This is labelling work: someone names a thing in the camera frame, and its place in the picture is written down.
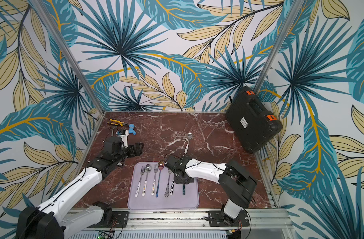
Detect iridescent spoon with blue handle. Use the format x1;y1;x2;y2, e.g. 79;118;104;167
156;161;165;198

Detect ornate all-silver fork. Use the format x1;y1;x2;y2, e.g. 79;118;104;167
164;169;172;198

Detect spoon with white handle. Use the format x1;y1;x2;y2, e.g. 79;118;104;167
142;164;152;197
184;132;193;154

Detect spoon with black-white handle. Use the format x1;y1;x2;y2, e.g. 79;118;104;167
169;182;175;195

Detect fork with white Pochacco handle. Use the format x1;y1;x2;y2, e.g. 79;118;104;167
135;166;146;197

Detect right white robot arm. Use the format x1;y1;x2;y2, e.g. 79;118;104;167
165;154;257;224

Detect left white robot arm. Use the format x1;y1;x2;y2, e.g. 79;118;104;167
16;136;144;239

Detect blue plastic faucet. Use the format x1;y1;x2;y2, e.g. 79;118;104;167
128;123;136;135

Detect yellow black pliers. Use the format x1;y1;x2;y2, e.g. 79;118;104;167
107;119;129;126

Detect lavender placemat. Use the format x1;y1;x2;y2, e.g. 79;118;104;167
128;162;200;211

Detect black tool case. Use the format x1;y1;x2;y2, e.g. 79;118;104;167
225;87;283;153

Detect black handled hammer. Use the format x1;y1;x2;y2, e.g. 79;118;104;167
111;126;116;137

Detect aluminium front rail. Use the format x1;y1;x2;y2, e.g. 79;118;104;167
35;208;293;239

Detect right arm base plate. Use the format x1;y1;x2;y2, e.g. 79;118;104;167
205;210;250;228

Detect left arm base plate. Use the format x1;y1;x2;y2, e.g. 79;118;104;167
89;211;129;229

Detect left aluminium corner post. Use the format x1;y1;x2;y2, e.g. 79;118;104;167
30;0;105;115

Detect aluminium corner post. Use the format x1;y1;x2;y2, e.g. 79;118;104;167
30;0;105;115
253;0;304;93

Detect right aluminium corner post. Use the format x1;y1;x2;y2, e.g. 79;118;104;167
253;0;304;93

